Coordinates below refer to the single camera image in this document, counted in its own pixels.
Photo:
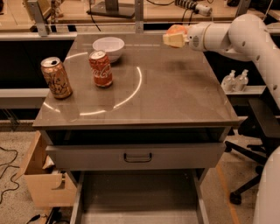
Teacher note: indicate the grey metal drawer cabinet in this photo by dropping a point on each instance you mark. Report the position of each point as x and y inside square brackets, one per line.
[159, 95]

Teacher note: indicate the white power strip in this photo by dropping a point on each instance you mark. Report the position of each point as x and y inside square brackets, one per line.
[194, 6]

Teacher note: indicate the grey top drawer front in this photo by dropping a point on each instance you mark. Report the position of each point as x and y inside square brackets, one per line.
[123, 157]

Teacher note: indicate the open grey middle drawer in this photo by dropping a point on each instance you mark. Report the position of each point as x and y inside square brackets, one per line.
[139, 197]

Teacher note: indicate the cardboard box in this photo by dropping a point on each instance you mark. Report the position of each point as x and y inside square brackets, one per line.
[47, 187]

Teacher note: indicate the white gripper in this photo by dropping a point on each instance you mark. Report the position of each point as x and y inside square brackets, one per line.
[196, 37]

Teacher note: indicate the orange fruit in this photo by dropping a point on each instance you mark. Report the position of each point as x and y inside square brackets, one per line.
[177, 29]

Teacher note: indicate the gold LaCroix can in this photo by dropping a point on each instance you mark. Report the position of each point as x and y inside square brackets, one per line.
[56, 77]

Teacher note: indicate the black office chair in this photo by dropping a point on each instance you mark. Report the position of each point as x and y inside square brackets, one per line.
[262, 122]

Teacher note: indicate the clear bottle right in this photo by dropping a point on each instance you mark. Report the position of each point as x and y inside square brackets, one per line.
[241, 81]

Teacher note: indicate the red Coca-Cola can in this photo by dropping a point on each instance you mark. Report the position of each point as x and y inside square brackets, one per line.
[101, 69]

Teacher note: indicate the clear bottle left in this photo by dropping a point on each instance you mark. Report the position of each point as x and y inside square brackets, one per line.
[228, 82]

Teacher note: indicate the clear bottle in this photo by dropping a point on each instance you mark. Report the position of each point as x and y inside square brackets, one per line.
[241, 81]
[228, 82]

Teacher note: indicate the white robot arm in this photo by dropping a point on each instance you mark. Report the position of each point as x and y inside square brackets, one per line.
[246, 38]

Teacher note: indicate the black monitor stand base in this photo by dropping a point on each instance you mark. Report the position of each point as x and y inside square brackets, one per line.
[112, 8]

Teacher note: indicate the white bowl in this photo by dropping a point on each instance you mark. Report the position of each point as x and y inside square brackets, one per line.
[112, 46]

